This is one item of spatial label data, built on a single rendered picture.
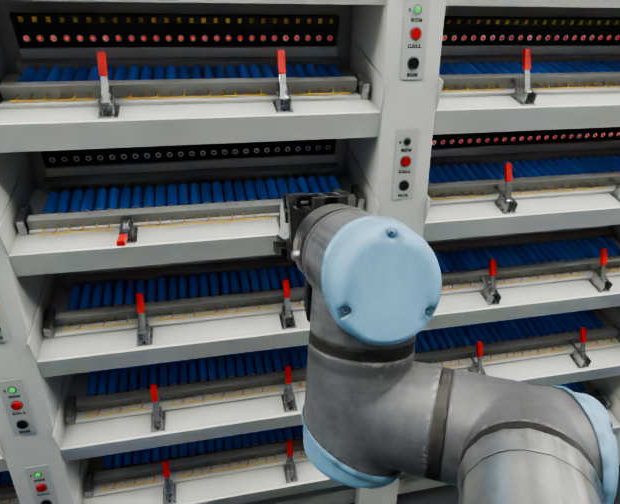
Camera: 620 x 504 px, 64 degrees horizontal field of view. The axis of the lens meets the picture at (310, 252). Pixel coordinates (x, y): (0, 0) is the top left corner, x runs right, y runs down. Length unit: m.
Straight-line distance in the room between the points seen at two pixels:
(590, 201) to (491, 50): 0.36
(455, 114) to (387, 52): 0.16
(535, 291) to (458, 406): 0.80
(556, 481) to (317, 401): 0.18
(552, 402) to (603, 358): 0.99
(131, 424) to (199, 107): 0.63
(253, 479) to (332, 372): 0.84
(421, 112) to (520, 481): 0.66
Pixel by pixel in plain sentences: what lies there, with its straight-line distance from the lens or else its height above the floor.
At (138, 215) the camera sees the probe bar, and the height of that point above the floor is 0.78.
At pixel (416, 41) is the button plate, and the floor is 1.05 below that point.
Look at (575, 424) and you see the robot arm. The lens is 0.41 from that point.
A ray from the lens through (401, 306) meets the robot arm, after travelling 0.37.
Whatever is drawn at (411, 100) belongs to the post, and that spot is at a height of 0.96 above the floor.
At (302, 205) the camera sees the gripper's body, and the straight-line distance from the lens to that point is 0.58.
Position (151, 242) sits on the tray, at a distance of 0.86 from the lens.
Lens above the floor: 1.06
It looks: 24 degrees down
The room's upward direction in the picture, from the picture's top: straight up
